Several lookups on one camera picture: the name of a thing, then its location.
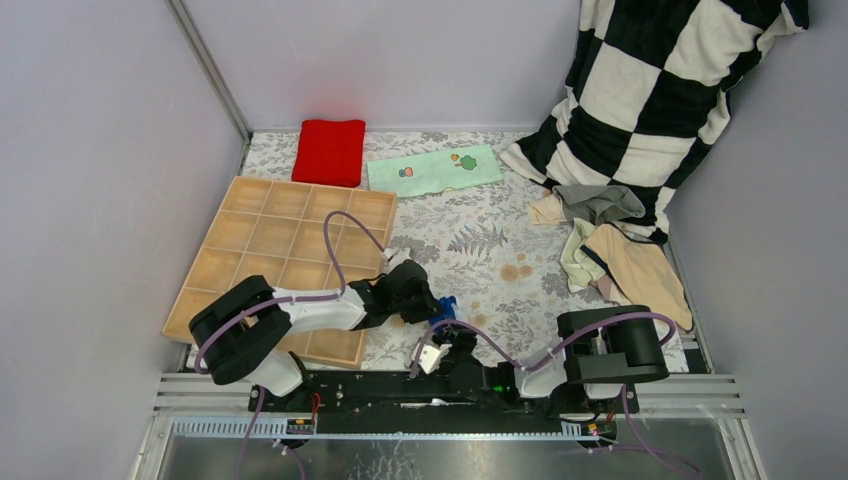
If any blue underwear with white lettering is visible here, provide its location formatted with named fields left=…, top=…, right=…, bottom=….
left=428, top=296, right=458, bottom=325

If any beige cloth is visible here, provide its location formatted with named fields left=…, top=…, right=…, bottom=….
left=579, top=224, right=693, bottom=332

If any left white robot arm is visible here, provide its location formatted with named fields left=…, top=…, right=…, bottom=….
left=188, top=259, right=443, bottom=411

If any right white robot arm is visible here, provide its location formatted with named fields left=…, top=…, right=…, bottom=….
left=449, top=305, right=677, bottom=412

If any floral patterned table mat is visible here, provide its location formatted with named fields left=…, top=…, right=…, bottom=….
left=185, top=130, right=690, bottom=374

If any wooden compartment tray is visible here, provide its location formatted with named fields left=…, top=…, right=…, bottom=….
left=161, top=176, right=397, bottom=344

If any light green patterned cloth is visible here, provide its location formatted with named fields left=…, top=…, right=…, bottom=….
left=366, top=145, right=503, bottom=198

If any pale yellow cloth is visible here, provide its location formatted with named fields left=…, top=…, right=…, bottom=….
left=559, top=218, right=606, bottom=293

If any red folded cloth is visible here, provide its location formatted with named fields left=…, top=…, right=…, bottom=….
left=291, top=119, right=366, bottom=188

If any cream cloth under grey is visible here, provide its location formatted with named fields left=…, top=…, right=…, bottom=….
left=527, top=195, right=568, bottom=225

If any grey crumpled cloth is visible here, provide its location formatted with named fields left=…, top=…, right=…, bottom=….
left=553, top=185, right=646, bottom=225

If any black white checkered blanket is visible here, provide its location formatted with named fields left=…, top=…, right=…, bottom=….
left=501, top=0, right=810, bottom=244

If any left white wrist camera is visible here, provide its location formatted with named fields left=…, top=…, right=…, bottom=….
left=381, top=248, right=411, bottom=272

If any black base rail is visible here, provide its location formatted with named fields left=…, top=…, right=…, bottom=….
left=248, top=370, right=639, bottom=435

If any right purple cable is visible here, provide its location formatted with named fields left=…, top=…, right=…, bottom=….
left=409, top=311, right=704, bottom=480

